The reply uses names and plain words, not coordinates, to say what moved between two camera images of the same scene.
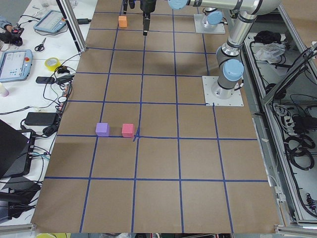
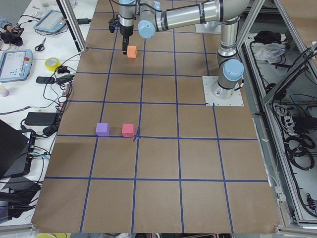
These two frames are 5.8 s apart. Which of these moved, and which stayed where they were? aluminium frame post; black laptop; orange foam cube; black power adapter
Moved: orange foam cube
Stayed: aluminium frame post; black power adapter; black laptop
